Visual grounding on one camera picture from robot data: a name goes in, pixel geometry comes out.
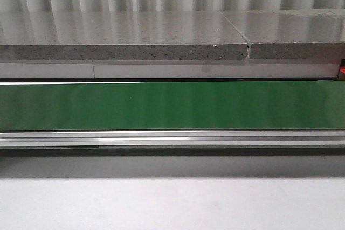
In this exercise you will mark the grey stone slab left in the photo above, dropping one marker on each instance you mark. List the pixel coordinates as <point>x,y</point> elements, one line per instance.
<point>119,36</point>

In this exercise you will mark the green conveyor belt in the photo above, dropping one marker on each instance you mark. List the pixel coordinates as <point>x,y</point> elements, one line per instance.
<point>174,105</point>

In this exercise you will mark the grey stone slab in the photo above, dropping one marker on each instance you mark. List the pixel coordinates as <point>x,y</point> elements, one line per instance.
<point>119,36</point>
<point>291,34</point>

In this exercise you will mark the aluminium conveyor frame rail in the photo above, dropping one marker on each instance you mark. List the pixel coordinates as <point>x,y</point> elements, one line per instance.
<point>172,138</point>

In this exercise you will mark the red orange plate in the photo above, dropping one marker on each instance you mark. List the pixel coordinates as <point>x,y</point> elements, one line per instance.
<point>341,73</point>

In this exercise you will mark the grey stone slab right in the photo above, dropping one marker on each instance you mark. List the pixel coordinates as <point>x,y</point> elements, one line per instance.
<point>291,34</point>

